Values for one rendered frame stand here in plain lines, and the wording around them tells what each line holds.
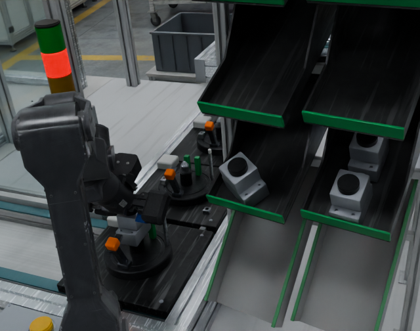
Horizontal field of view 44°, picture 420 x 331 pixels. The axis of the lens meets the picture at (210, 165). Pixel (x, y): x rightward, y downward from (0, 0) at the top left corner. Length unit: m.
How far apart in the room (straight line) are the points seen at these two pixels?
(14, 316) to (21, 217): 0.37
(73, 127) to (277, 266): 0.48
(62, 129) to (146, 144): 1.17
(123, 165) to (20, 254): 0.41
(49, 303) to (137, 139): 0.84
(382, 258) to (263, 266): 0.20
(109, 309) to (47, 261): 0.60
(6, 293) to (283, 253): 0.55
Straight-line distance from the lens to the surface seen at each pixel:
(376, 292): 0.89
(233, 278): 0.93
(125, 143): 1.76
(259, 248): 0.92
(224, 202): 0.80
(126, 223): 1.02
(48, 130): 0.57
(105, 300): 0.66
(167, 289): 1.01
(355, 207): 0.74
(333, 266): 0.90
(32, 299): 1.10
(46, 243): 1.29
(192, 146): 1.46
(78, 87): 1.14
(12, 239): 1.34
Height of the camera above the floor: 1.67
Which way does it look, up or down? 31 degrees down
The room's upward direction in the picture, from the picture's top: 5 degrees counter-clockwise
